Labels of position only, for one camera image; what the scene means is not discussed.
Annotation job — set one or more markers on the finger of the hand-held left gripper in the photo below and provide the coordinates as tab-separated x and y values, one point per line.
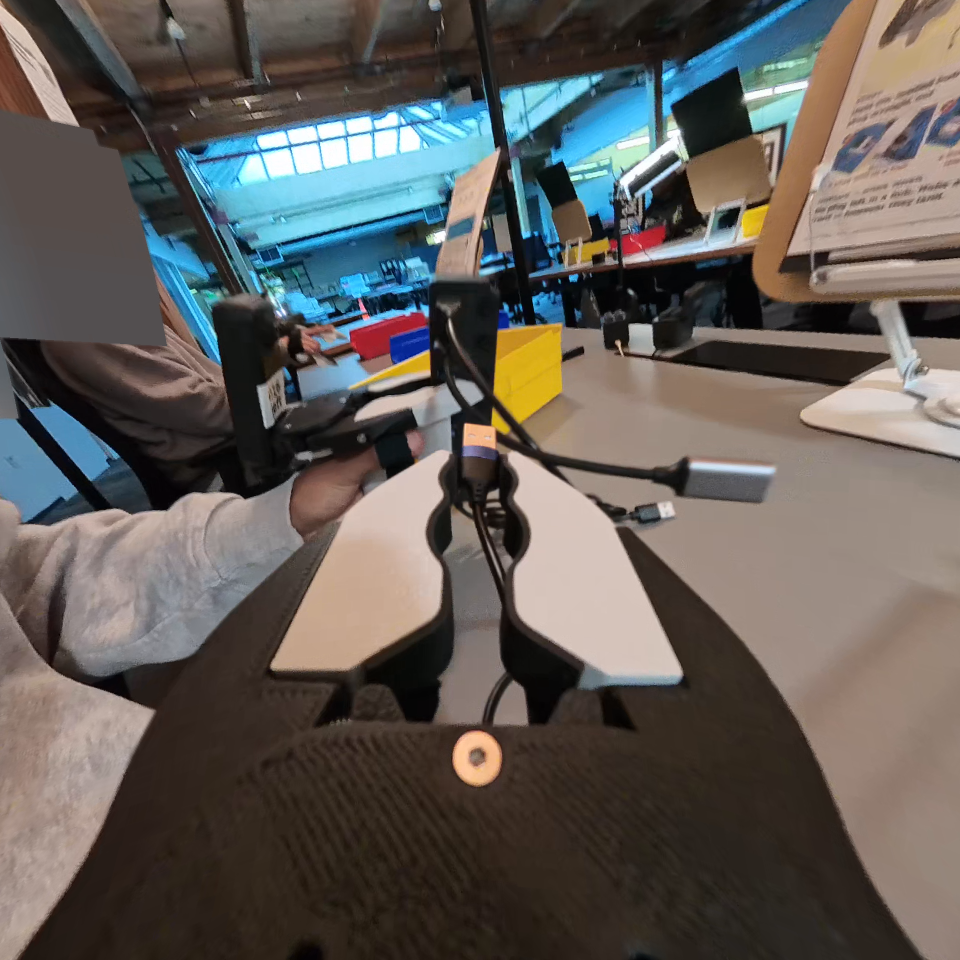
450	391
435	431

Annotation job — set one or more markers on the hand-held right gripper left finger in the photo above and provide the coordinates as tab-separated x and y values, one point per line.
375	577

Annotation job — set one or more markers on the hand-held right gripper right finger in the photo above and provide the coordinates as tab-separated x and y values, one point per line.
585	592

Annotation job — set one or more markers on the black USB hub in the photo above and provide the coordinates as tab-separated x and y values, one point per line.
469	337

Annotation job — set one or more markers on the yellow plastic bin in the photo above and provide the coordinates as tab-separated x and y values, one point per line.
525	375

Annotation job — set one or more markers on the person's left forearm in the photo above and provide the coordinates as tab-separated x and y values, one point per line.
150	570

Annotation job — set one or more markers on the light grey desk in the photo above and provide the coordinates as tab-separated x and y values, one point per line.
750	600

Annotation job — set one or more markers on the black desk strip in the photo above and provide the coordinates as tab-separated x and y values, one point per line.
750	360

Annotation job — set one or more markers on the person's left hand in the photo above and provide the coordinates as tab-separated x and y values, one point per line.
330	487

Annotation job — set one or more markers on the blue plastic bin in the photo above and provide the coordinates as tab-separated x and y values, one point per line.
409	345

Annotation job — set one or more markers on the red plastic bin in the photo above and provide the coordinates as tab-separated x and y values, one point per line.
382	334

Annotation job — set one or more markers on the cardboard sign board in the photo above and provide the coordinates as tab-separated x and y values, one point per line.
469	217

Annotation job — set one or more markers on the black charging dock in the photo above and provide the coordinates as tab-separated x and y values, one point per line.
616	326
671	330

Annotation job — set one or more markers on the distant yellow bin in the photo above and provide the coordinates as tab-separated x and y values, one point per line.
589	251

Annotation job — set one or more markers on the small black board back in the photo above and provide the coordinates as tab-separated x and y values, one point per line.
559	187

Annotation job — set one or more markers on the distant red bin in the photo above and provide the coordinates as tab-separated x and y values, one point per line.
641	240

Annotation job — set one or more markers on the black pole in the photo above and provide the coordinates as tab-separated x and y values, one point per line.
499	150

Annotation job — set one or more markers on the LED light bar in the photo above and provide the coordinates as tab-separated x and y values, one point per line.
649	169

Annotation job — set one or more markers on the person's grey sweatshirt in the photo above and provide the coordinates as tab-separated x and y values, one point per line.
52	750

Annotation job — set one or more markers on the large black board back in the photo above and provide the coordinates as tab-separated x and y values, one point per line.
712	112

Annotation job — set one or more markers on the wooden display board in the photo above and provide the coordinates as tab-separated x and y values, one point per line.
787	187

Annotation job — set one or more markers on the printed instruction sheet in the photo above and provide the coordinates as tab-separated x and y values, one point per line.
885	172

